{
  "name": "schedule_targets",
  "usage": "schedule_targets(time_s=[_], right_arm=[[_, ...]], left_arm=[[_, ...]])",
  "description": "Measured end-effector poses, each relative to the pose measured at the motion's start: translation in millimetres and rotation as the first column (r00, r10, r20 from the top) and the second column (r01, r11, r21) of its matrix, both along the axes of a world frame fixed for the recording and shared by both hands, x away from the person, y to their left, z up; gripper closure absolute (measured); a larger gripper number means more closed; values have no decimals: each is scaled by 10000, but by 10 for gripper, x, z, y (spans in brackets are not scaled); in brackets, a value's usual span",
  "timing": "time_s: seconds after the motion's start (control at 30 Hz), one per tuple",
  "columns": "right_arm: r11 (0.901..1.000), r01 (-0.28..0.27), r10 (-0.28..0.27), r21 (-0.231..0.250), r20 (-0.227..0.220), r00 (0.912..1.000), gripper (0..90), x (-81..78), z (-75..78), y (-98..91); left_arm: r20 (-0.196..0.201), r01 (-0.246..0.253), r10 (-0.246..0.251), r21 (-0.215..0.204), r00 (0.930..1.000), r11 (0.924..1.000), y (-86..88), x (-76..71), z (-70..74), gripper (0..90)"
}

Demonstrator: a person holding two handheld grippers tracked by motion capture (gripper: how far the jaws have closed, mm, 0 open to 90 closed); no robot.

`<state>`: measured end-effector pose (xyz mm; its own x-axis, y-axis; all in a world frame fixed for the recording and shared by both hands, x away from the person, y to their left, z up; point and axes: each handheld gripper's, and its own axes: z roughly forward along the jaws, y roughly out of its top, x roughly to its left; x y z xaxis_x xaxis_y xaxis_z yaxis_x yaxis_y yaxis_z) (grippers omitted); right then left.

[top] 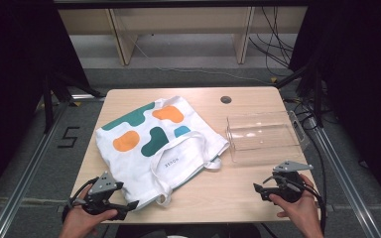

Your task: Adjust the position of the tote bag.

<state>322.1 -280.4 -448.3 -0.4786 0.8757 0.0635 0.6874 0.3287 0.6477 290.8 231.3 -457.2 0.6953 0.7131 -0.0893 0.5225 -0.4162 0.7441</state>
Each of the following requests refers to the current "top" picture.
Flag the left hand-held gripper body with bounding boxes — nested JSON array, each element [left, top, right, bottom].
[[68, 171, 125, 216]]

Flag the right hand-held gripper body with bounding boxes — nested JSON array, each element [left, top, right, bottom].
[[261, 160, 315, 203]]

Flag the white tote bag colourful patches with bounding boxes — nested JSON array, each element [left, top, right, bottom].
[[94, 95, 230, 211]]

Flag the person's right hand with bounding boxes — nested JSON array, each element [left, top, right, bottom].
[[269, 174, 321, 232]]

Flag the person's left hand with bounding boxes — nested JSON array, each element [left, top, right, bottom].
[[59, 184, 119, 238]]

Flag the clear acrylic box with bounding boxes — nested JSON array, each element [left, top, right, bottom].
[[225, 110, 311, 164]]

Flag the black metal stand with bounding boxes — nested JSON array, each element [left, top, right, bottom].
[[41, 70, 104, 134], [273, 59, 325, 128]]

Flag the black curtain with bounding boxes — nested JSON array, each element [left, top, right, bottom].
[[0, 0, 92, 212], [289, 0, 381, 202]]

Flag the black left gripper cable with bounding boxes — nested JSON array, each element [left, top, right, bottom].
[[61, 177, 99, 223]]

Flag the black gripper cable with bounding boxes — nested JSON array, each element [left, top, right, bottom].
[[291, 180, 327, 236], [61, 177, 99, 223]]

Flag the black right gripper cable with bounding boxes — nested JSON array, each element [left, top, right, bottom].
[[291, 180, 327, 236]]

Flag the aluminium floor rail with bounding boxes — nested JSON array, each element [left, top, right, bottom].
[[0, 95, 106, 238], [306, 117, 381, 238]]

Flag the black floor cables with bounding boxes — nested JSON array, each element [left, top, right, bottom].
[[248, 6, 296, 77]]

